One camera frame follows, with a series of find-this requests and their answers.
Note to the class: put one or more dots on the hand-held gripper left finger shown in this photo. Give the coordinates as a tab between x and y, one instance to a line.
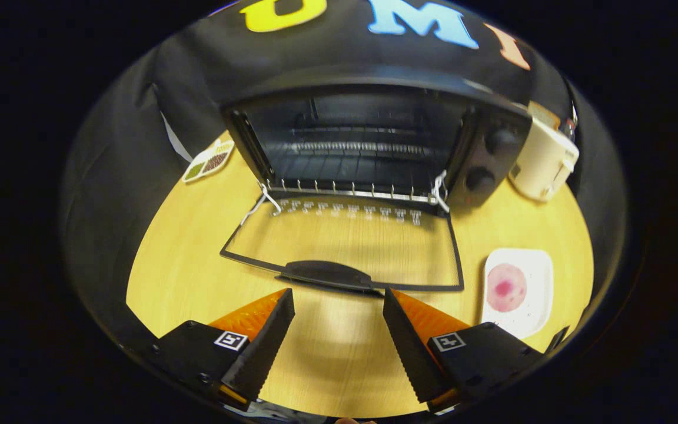
265	347

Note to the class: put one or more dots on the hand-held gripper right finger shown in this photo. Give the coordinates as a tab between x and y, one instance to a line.
412	353

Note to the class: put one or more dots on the glass toaster oven door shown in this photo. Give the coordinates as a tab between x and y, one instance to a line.
327	274

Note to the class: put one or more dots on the pink ham slice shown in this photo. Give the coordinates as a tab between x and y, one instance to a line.
506	287

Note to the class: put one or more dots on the white square plate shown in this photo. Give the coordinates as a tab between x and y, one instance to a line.
536	288

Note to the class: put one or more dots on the black toaster oven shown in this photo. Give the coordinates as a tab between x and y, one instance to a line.
492	159

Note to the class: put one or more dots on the white pop-up toaster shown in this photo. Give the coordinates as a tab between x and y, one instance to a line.
542	159

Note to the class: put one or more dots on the white divided snack dish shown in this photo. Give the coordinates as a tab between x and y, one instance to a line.
209	161

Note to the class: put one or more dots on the brown bread slice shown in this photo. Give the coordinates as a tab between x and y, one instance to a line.
544	113

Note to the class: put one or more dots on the black table bracket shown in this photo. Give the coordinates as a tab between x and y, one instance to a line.
557	340

